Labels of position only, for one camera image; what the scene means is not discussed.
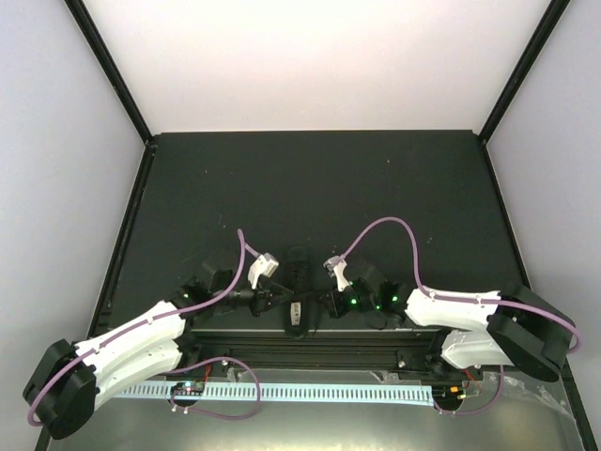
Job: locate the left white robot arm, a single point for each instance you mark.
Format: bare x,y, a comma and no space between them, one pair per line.
74,379

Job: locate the white slotted cable duct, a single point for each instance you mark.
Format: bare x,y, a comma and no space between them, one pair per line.
414,395

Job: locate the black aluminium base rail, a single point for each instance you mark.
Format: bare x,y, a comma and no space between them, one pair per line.
405,351

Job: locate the black frame post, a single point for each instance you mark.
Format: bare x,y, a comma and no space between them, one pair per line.
96,43
536,44

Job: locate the right black frame post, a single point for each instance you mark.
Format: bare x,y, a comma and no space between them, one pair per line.
536,44

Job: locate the right small circuit board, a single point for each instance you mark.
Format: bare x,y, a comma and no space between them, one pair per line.
450,392

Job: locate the black sneaker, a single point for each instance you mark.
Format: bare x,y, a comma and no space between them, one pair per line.
298,278

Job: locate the left small circuit board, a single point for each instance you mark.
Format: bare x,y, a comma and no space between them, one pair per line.
188,388

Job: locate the black shoelace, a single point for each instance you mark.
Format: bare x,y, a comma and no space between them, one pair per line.
301,312

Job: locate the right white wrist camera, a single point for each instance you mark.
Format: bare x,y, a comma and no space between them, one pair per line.
335,266

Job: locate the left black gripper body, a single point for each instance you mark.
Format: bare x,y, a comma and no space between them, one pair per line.
256,304

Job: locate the left black frame post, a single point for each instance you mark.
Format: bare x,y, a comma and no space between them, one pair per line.
96,43

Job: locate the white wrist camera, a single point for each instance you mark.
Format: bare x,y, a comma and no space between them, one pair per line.
335,266
264,265

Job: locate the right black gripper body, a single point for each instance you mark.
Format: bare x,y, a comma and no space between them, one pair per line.
339,308

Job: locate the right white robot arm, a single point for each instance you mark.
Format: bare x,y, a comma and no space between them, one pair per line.
508,327

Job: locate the small circuit board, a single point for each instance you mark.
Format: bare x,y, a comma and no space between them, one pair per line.
188,388
450,392

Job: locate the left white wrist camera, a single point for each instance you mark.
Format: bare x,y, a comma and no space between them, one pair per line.
264,265

